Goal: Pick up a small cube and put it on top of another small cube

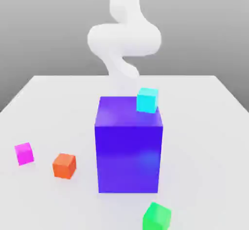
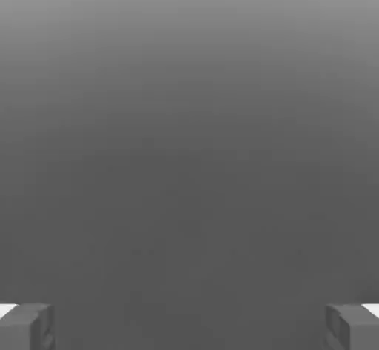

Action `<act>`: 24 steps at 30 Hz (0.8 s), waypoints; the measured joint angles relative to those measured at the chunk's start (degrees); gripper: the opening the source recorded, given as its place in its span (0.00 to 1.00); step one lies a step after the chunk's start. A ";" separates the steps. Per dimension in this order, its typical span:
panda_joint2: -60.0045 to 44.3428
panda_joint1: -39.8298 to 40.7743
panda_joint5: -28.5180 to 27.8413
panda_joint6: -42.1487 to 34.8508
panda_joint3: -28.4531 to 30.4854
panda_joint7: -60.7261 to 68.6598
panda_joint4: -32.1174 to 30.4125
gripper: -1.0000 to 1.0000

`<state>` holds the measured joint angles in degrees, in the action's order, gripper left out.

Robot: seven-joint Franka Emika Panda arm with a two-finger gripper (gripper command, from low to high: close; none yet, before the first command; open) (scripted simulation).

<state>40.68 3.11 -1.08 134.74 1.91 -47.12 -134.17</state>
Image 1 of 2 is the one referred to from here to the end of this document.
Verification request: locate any small orange cube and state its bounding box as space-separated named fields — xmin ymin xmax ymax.
xmin=52 ymin=153 xmax=77 ymax=180

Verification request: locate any small cyan cube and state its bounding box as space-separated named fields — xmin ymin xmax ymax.
xmin=136 ymin=87 xmax=159 ymax=114

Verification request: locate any small green cube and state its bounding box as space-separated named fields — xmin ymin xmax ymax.
xmin=142 ymin=202 xmax=172 ymax=230

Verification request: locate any small magenta cube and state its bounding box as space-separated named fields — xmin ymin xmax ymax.
xmin=14 ymin=142 xmax=35 ymax=166

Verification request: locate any large blue box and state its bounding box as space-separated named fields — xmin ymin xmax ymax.
xmin=94 ymin=96 xmax=164 ymax=194

